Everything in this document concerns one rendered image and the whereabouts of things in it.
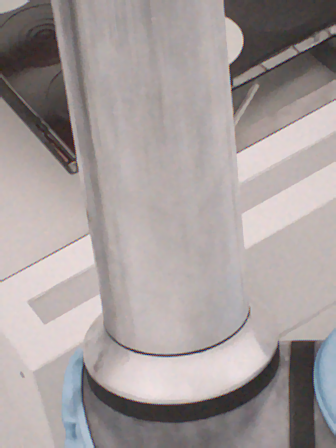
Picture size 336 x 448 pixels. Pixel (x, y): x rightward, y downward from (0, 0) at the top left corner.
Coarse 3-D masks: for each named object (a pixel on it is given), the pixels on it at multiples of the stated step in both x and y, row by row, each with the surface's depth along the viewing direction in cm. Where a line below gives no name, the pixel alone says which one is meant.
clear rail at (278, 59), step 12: (312, 36) 128; (324, 36) 128; (288, 48) 127; (300, 48) 127; (312, 48) 128; (264, 60) 126; (276, 60) 126; (288, 60) 127; (240, 72) 125; (252, 72) 125; (264, 72) 126; (240, 84) 125; (72, 168) 119
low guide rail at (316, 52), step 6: (330, 42) 135; (318, 48) 136; (324, 48) 135; (330, 48) 134; (312, 54) 138; (318, 54) 137; (324, 54) 136; (330, 54) 135; (324, 60) 137; (330, 60) 135; (330, 66) 136
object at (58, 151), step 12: (0, 84) 128; (0, 96) 128; (12, 96) 126; (12, 108) 126; (24, 108) 125; (24, 120) 124; (36, 120) 124; (36, 132) 123; (48, 132) 122; (48, 144) 121; (60, 144) 121; (60, 156) 120; (72, 156) 120
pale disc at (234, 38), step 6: (228, 24) 131; (234, 24) 131; (228, 30) 130; (234, 30) 130; (228, 36) 129; (234, 36) 129; (240, 36) 129; (228, 42) 129; (234, 42) 129; (240, 42) 129; (228, 48) 128; (234, 48) 128; (240, 48) 128; (228, 54) 128; (234, 54) 127; (228, 60) 127
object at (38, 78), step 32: (32, 0) 137; (224, 0) 133; (256, 0) 133; (288, 0) 133; (320, 0) 132; (0, 32) 134; (32, 32) 133; (256, 32) 130; (288, 32) 129; (0, 64) 130; (32, 64) 130; (32, 96) 126; (64, 96) 126; (64, 128) 123
